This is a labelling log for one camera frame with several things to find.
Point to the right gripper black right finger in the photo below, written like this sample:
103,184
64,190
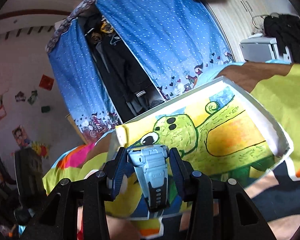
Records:
182,175

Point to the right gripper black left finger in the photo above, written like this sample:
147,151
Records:
115,170

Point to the light blue wrist watch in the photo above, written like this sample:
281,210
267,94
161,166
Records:
150,165

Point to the painted cardboard box tray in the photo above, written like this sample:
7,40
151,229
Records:
219,128

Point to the dark hanging jacket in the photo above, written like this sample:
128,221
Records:
129,87

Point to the cartoon character poster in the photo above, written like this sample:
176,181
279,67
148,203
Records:
21,137

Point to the colourful cartoon bed blanket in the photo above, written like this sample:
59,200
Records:
277,195

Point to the white small cabinet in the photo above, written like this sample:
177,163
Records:
262,49

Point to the blue fabric wardrobe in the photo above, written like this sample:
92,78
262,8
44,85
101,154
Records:
176,42

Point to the beige wooden wardrobe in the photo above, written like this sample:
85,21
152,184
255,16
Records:
237,19

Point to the pile of dark clothes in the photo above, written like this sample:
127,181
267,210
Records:
286,29

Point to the yellow bear wall sticker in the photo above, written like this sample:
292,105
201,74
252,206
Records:
41,149

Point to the red square wall decoration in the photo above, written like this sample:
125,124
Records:
46,82

